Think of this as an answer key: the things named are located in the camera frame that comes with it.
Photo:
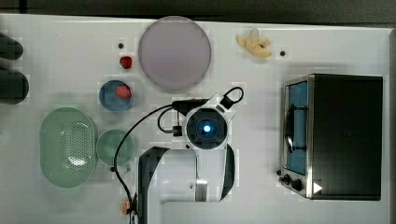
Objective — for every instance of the lilac round plate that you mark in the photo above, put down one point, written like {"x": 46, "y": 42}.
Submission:
{"x": 174, "y": 53}

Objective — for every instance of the red strawberry in bowl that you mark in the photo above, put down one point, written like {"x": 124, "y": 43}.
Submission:
{"x": 123, "y": 92}

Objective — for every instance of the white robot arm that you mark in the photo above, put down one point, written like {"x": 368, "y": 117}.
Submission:
{"x": 198, "y": 167}

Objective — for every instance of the green oval strainer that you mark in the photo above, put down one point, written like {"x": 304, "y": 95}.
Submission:
{"x": 67, "y": 147}

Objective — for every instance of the orange slice toy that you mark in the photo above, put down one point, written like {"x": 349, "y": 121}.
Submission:
{"x": 125, "y": 208}

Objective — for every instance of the black cylinder cup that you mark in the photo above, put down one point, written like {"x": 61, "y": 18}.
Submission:
{"x": 14, "y": 87}

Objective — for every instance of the green mug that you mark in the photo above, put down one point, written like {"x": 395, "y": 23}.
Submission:
{"x": 107, "y": 145}

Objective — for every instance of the blue bowl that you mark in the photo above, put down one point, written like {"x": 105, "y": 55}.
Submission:
{"x": 116, "y": 96}

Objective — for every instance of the red strawberry on table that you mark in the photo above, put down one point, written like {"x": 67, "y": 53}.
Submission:
{"x": 126, "y": 62}

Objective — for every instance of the black toaster oven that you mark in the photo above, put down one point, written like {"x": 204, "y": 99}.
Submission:
{"x": 332, "y": 137}

